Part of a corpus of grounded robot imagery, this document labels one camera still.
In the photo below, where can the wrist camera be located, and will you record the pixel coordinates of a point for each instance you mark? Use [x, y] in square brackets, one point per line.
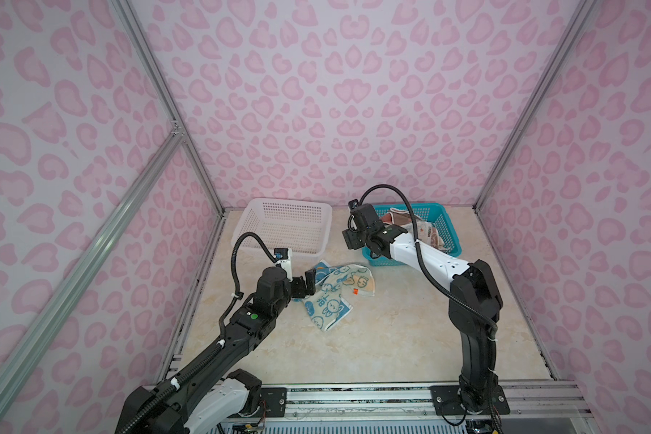
[283, 258]
[353, 204]

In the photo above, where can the left aluminium corner post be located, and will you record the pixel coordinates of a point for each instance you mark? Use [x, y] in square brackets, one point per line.
[142, 46]

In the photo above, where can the white plastic basket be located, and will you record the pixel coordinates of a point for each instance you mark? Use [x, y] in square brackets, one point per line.
[301, 226]

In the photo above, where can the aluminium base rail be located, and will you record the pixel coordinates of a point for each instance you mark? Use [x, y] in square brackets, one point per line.
[522, 407]

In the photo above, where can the blue bunny pattern towel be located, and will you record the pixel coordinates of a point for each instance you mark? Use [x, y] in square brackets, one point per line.
[328, 306]

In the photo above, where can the striped rabbit letter towel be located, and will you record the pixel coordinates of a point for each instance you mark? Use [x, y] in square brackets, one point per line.
[429, 234]

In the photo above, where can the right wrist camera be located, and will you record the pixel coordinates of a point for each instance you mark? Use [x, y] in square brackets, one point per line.
[353, 204]

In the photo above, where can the teal plastic basket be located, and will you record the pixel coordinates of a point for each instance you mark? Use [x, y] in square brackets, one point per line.
[434, 224]

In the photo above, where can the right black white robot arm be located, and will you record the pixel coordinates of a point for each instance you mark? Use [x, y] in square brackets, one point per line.
[474, 301]

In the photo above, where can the red brown towel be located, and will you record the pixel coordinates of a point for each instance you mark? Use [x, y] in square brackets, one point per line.
[400, 217]

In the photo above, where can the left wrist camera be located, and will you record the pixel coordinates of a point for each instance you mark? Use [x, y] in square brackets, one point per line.
[283, 258]

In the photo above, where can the aluminium corner post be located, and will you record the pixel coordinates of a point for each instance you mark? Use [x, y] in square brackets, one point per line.
[142, 46]
[579, 23]

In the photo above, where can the right aluminium corner post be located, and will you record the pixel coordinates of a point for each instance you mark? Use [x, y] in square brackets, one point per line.
[579, 23]

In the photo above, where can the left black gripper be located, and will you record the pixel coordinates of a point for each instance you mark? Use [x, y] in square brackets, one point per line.
[302, 287]

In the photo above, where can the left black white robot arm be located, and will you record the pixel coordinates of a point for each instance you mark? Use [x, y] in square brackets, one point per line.
[205, 392]

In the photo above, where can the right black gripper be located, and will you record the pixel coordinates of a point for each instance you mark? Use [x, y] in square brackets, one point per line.
[346, 235]

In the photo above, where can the aluminium frame diagonal bar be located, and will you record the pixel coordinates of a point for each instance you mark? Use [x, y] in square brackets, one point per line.
[30, 350]

